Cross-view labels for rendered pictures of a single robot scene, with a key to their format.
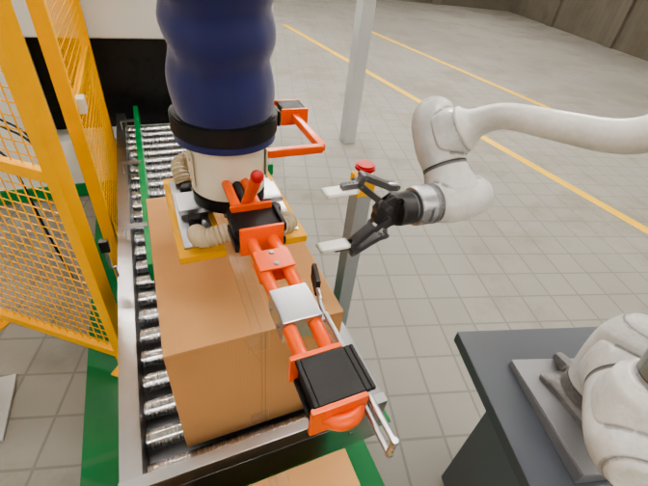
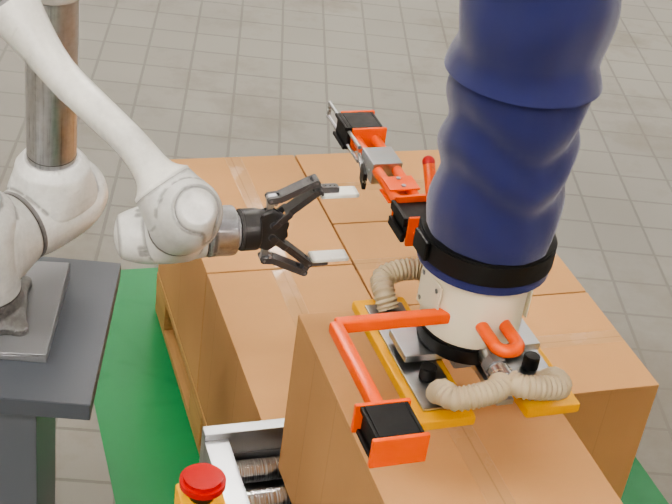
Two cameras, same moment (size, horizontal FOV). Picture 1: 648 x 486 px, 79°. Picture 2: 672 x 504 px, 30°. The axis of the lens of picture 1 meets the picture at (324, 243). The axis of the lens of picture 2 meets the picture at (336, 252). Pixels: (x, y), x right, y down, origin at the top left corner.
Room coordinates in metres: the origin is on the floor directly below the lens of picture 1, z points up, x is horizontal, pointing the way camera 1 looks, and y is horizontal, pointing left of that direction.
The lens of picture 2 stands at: (2.58, 0.16, 2.35)
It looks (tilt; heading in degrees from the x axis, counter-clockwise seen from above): 32 degrees down; 185
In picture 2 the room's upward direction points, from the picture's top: 8 degrees clockwise
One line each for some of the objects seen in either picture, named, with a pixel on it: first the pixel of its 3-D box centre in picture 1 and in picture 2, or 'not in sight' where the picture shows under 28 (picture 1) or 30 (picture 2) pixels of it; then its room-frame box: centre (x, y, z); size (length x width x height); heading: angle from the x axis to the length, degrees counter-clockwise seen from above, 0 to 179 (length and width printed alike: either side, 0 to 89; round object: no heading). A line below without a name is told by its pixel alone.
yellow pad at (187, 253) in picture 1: (190, 208); (512, 342); (0.77, 0.33, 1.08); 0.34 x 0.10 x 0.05; 27
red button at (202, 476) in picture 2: (364, 169); (202, 485); (1.21, -0.11, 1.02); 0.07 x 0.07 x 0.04
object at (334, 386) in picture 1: (325, 386); (362, 130); (0.28, -0.02, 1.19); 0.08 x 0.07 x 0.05; 27
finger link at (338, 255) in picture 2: (333, 245); (328, 256); (0.66, -0.02, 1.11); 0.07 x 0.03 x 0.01; 117
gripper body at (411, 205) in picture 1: (392, 209); (261, 228); (0.72, -0.14, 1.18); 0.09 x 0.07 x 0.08; 117
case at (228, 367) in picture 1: (235, 298); (431, 485); (0.80, 0.25, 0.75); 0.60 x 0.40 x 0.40; 26
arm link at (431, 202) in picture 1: (420, 204); (221, 230); (0.75, -0.20, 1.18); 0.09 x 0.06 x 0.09; 27
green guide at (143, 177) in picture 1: (134, 170); not in sight; (1.72, 1.00, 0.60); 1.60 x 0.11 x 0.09; 26
